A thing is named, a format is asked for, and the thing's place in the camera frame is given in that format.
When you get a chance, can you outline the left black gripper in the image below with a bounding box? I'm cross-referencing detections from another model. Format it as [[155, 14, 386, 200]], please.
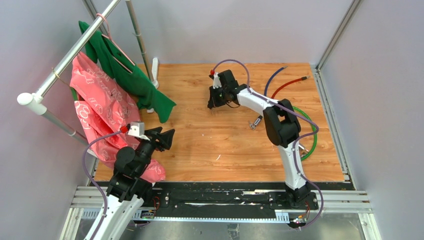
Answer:
[[135, 126, 175, 176]]

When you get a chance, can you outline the green cable lock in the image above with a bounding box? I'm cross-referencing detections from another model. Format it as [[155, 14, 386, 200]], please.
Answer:
[[291, 105, 319, 162]]

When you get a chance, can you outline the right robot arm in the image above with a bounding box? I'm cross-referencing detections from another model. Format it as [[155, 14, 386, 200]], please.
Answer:
[[207, 70, 319, 210]]

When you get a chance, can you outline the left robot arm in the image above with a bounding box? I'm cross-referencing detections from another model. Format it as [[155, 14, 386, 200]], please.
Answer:
[[84, 121, 175, 240]]

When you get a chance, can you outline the pink patterned garment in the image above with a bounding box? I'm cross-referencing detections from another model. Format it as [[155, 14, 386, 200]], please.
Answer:
[[69, 51, 167, 184]]

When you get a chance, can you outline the green cloth garment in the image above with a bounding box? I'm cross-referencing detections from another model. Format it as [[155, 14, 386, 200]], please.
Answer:
[[85, 30, 176, 124]]

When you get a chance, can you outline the white metal clothes rack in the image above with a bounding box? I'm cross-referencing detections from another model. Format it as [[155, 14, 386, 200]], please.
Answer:
[[16, 0, 159, 145]]

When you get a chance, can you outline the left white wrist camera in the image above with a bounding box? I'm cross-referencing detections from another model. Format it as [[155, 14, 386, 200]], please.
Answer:
[[127, 121, 147, 139]]

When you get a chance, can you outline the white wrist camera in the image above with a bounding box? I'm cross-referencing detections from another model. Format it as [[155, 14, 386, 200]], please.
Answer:
[[127, 121, 147, 139], [211, 72, 222, 89]]

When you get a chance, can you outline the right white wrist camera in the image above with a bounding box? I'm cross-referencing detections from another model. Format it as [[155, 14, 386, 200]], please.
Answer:
[[211, 72, 222, 89]]

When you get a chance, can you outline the blue cable lock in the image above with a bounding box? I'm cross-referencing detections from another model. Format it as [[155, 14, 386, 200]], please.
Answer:
[[263, 66, 288, 97]]

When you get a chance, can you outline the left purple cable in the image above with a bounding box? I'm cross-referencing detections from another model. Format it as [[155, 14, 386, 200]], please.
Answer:
[[81, 124, 131, 240]]

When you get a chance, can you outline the purple cable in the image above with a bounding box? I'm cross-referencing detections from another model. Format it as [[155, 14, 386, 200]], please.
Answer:
[[81, 124, 131, 240], [209, 59, 325, 229]]

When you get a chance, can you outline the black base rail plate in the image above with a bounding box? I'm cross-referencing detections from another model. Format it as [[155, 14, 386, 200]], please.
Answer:
[[71, 181, 324, 223]]

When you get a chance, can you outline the red cable lock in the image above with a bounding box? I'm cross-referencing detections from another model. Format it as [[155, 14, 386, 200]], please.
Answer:
[[271, 76, 310, 99]]

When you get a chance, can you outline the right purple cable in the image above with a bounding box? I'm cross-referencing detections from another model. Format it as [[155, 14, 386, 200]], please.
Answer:
[[209, 59, 325, 229]]

